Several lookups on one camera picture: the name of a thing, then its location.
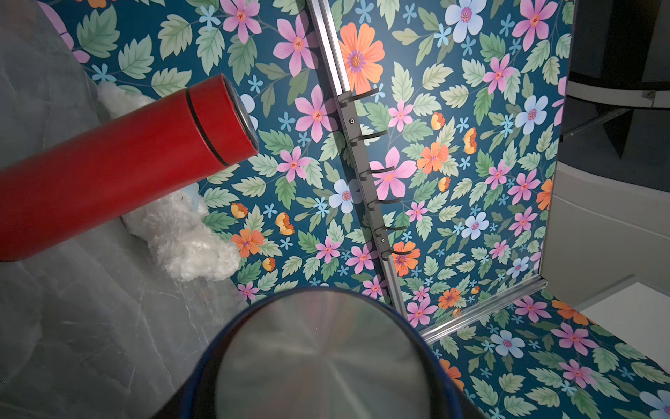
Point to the dark blue thermos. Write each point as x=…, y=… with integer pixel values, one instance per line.
x=318, y=353

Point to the white teddy bear plush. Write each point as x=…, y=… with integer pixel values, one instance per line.
x=181, y=244

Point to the black wall hook rail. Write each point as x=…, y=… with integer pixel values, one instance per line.
x=364, y=172

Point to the red thermos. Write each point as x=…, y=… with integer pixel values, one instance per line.
x=122, y=165

